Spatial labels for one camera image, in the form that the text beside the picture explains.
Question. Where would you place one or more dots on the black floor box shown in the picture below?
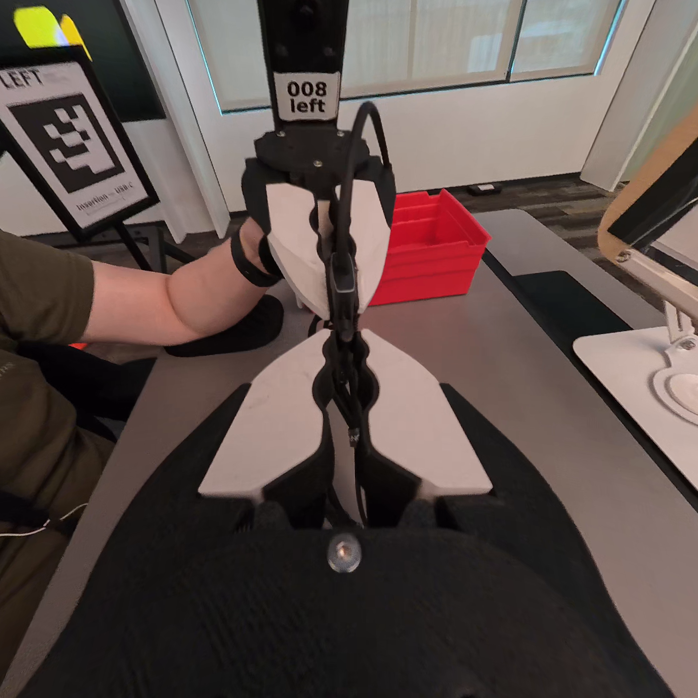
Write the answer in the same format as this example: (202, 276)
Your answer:
(485, 190)

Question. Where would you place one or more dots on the large window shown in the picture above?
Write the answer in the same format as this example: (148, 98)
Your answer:
(463, 38)

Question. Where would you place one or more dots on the red plastic bin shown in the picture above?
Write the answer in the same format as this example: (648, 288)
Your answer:
(436, 262)

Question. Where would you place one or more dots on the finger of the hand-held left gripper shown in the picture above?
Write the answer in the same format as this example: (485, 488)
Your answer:
(373, 240)
(292, 240)

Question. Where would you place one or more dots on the black easel stand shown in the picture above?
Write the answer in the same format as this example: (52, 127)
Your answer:
(136, 245)

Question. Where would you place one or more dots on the white flat pad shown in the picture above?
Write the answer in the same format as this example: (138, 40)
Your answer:
(616, 371)

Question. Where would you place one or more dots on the large black screen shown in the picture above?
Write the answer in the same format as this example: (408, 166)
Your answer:
(125, 65)

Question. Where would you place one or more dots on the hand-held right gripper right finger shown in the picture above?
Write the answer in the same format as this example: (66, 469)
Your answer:
(425, 431)

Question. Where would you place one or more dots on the person's left forearm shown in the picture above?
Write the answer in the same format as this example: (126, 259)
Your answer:
(163, 305)

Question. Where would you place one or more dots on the black framed marker sign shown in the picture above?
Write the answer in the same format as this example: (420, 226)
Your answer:
(71, 142)

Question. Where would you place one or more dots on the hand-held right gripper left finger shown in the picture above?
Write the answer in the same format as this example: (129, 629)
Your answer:
(272, 425)

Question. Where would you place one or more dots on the person's left hand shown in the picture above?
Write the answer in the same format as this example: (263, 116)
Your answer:
(251, 232)

